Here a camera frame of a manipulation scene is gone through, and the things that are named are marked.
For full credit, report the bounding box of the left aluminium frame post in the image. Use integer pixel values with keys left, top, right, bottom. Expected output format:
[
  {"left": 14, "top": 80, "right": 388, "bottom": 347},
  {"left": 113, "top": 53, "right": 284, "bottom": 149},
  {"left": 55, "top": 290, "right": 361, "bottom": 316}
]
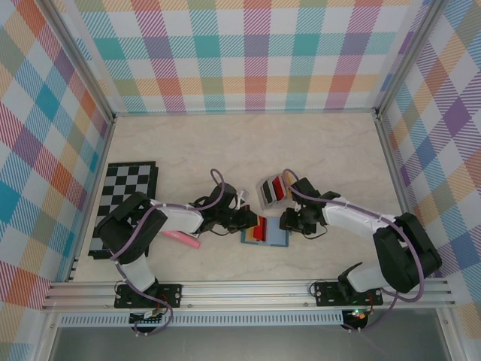
[{"left": 43, "top": 0, "right": 116, "bottom": 123}]

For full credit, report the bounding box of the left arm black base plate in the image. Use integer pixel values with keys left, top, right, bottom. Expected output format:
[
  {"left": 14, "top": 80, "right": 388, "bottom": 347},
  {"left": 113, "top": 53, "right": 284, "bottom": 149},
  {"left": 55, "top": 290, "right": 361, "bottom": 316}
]
[{"left": 113, "top": 284, "right": 183, "bottom": 310}]

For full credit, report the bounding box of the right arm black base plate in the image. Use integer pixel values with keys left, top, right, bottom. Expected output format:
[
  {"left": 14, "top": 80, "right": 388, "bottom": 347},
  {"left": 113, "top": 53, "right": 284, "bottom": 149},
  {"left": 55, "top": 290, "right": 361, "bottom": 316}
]
[{"left": 313, "top": 281, "right": 384, "bottom": 308}]

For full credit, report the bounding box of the stack of red cards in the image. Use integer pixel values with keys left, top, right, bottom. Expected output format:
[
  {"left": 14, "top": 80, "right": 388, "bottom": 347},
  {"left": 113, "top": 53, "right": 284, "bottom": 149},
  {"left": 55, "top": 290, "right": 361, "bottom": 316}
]
[{"left": 272, "top": 174, "right": 287, "bottom": 202}]

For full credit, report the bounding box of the right aluminium frame post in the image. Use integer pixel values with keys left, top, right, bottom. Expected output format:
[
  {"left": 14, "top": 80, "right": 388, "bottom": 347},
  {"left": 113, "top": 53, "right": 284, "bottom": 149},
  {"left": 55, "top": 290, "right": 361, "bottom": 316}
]
[{"left": 374, "top": 0, "right": 443, "bottom": 116}]

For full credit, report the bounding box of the rear aluminium table rail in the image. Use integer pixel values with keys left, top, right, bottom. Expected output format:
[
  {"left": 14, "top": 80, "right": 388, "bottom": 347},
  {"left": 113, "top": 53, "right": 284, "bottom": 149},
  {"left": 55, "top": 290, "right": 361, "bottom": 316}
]
[{"left": 112, "top": 108, "right": 379, "bottom": 118}]

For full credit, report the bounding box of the clear acrylic card stand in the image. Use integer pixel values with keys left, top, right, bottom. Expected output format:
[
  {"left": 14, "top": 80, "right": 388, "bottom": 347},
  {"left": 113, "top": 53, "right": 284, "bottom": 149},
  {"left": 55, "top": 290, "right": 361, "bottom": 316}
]
[{"left": 255, "top": 171, "right": 300, "bottom": 210}]

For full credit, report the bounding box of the black grey folding chessboard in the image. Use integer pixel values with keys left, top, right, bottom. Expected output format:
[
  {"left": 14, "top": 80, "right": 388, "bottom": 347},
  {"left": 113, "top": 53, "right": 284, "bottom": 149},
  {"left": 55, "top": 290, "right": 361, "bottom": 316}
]
[{"left": 87, "top": 160, "right": 160, "bottom": 261}]

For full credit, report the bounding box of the pink tube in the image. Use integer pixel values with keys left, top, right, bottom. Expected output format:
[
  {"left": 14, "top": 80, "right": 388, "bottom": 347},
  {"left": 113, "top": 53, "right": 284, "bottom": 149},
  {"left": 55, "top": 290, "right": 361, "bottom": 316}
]
[{"left": 162, "top": 229, "right": 202, "bottom": 250}]

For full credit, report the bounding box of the stack of black cards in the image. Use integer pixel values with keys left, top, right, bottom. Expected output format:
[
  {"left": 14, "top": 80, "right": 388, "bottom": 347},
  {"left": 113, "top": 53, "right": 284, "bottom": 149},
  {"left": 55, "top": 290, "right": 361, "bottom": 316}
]
[{"left": 261, "top": 178, "right": 277, "bottom": 206}]

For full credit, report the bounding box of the left aluminium side rail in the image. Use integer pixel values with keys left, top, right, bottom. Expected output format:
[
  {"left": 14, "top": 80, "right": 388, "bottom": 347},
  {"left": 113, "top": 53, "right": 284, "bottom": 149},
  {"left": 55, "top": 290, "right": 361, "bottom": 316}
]
[{"left": 65, "top": 116, "right": 116, "bottom": 284}]

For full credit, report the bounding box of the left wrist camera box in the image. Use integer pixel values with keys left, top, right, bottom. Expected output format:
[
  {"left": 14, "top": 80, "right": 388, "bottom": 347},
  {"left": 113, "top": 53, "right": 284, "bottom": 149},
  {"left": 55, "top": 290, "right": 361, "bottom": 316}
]
[{"left": 212, "top": 183, "right": 252, "bottom": 208}]

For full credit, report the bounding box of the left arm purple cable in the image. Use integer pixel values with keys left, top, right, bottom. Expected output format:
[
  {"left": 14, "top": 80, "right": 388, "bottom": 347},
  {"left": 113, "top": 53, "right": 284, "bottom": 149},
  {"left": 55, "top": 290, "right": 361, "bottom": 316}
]
[{"left": 111, "top": 168, "right": 231, "bottom": 337}]

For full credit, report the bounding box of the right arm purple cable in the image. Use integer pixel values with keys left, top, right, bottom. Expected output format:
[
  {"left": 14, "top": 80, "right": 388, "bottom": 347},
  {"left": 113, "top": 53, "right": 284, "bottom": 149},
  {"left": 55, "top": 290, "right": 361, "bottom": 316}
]
[{"left": 281, "top": 168, "right": 426, "bottom": 335}]

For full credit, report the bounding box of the slotted grey cable duct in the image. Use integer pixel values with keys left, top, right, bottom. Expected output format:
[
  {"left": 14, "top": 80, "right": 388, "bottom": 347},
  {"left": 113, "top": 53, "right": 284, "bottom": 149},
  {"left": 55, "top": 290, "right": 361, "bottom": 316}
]
[{"left": 59, "top": 314, "right": 346, "bottom": 328}]

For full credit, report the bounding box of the long aluminium mounting rail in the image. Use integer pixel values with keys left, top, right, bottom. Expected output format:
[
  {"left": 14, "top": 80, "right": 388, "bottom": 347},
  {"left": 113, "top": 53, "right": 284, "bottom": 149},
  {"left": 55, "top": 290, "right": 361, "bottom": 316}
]
[{"left": 41, "top": 277, "right": 456, "bottom": 312}]

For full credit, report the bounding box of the blue leather card holder wallet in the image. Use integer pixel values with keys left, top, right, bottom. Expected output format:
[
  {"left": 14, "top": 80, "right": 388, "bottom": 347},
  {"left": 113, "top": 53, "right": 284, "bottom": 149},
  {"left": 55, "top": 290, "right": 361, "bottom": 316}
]
[{"left": 240, "top": 214, "right": 291, "bottom": 248}]

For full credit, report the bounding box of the stack of gold cards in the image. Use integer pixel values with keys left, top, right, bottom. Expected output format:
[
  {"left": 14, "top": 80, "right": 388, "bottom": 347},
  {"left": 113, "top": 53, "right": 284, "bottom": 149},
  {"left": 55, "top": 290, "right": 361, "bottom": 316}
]
[{"left": 281, "top": 171, "right": 297, "bottom": 196}]

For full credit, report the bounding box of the aluminium frame post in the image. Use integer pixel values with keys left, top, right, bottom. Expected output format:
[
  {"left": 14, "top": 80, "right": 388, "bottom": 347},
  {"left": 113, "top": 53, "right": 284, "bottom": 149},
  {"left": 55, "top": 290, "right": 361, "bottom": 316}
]
[
  {"left": 43, "top": 0, "right": 116, "bottom": 123},
  {"left": 374, "top": 0, "right": 443, "bottom": 116}
]

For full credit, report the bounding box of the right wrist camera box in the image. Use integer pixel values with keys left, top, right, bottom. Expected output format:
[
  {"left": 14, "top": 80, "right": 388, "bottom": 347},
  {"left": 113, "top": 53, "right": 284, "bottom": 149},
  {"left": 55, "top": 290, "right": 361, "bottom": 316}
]
[{"left": 291, "top": 177, "right": 321, "bottom": 202}]

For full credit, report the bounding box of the aluminium side rail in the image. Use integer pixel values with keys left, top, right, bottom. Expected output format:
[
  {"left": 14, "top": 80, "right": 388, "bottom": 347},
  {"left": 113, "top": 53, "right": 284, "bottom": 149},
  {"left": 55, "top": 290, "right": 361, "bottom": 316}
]
[
  {"left": 375, "top": 114, "right": 434, "bottom": 278},
  {"left": 65, "top": 116, "right": 116, "bottom": 284}
]

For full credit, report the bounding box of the right aluminium side rail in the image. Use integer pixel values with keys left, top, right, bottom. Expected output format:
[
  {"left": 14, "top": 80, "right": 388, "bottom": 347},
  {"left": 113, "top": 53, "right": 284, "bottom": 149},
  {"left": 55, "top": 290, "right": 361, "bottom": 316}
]
[{"left": 375, "top": 114, "right": 434, "bottom": 278}]

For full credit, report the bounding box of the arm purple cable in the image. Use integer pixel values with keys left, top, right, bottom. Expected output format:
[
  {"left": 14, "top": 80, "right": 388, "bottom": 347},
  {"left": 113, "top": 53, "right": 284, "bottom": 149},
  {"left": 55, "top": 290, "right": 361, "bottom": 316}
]
[
  {"left": 111, "top": 168, "right": 231, "bottom": 337},
  {"left": 281, "top": 168, "right": 426, "bottom": 335}
]

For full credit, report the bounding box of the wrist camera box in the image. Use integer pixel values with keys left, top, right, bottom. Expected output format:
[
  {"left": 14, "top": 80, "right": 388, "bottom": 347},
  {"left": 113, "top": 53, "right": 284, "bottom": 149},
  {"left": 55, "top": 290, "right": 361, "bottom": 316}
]
[
  {"left": 291, "top": 177, "right": 321, "bottom": 202},
  {"left": 212, "top": 183, "right": 252, "bottom": 208}
]

